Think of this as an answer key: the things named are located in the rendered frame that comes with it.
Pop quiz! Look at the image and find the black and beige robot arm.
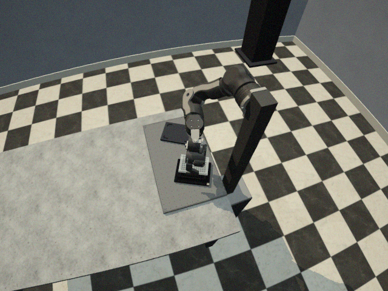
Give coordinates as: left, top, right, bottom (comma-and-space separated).
182, 65, 267, 153

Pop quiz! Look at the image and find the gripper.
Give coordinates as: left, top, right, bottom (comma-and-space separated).
186, 141, 207, 176

